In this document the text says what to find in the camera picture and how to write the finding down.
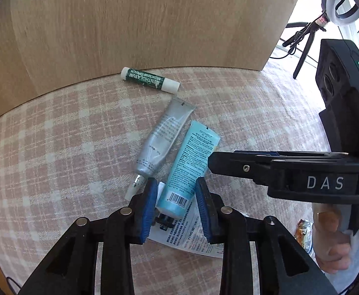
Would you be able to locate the yellow snack wrapper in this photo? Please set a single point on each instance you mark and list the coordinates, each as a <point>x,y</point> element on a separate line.
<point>303,235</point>

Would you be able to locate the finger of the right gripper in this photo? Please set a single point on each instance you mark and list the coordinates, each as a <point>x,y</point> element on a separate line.
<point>256,165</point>

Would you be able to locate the white ring light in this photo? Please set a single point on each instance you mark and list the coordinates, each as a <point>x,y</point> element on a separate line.
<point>340,12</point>

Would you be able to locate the silver cream tube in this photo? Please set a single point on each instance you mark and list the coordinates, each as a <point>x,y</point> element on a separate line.
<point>159,143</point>

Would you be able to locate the green white lip balm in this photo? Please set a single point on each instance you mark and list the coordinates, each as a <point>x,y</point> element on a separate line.
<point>151,80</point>

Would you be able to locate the person's hand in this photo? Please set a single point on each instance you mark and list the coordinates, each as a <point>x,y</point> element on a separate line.
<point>335,249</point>

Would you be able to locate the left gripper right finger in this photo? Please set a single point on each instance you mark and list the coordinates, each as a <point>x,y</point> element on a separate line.
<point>209,205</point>

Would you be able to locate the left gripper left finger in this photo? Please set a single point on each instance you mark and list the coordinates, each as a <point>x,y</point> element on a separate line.
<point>143,209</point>

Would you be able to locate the blue white card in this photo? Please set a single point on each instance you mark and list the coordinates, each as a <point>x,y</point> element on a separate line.
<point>187,234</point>

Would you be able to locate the light blue cream tube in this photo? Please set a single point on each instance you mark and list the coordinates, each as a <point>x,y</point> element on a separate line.
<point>191,163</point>

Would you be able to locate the wooden cabinet panel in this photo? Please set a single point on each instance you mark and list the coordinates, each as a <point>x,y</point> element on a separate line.
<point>48,44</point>

